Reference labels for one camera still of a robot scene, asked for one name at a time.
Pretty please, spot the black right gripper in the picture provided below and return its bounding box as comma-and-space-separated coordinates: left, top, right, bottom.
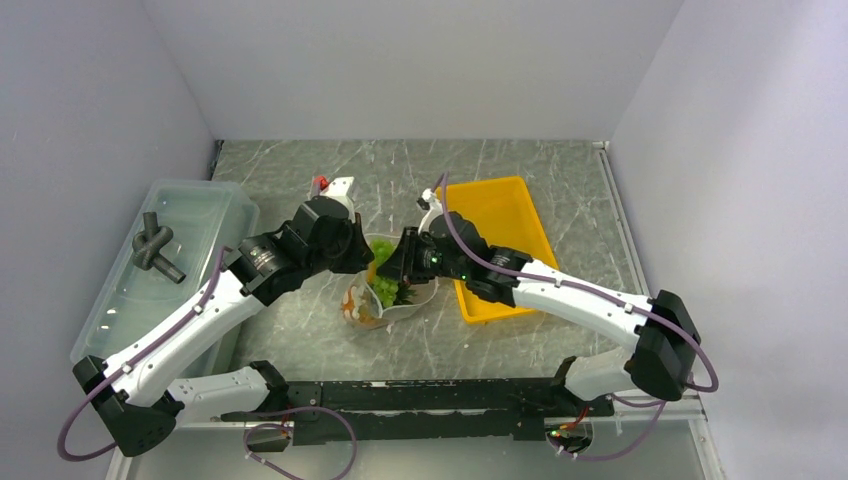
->
377, 227, 469, 285

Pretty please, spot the green toy lettuce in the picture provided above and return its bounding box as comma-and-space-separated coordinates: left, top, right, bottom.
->
368, 237, 399, 308

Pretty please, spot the clear polka-dot zip bag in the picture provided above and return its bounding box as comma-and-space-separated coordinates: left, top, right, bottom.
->
341, 234, 438, 329

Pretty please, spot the yellow plastic tray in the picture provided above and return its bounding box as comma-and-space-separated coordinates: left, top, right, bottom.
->
447, 176, 559, 325

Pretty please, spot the orange toy pineapple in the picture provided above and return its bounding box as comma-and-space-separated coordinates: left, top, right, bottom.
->
341, 284, 420, 329

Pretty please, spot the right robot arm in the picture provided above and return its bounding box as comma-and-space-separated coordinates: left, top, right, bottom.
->
376, 212, 700, 415

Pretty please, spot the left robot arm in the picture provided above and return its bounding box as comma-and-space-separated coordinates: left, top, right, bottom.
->
73, 193, 374, 457

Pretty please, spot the clear plastic storage bin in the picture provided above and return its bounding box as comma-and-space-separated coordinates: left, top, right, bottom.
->
70, 179, 260, 363

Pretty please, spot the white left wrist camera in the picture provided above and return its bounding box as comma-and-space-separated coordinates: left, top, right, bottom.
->
310, 176, 357, 220

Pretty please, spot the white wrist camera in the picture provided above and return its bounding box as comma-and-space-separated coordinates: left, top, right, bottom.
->
310, 176, 357, 220
416, 188, 444, 234

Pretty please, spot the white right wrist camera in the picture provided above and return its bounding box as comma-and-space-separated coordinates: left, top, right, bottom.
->
416, 188, 444, 234

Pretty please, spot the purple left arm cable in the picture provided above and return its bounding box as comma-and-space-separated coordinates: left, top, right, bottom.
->
55, 178, 333, 462

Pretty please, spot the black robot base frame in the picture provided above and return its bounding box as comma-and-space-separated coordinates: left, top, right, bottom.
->
221, 377, 614, 446

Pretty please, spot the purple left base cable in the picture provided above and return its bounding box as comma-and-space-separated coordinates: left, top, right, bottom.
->
242, 406, 359, 480

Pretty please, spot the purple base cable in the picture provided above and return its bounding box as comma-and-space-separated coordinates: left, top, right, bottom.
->
242, 406, 359, 480
546, 394, 667, 464

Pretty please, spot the grey knotted hose piece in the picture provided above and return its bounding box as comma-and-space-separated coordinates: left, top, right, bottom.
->
129, 210, 187, 288

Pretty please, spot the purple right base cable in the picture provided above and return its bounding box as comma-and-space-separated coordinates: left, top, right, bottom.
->
546, 394, 667, 464

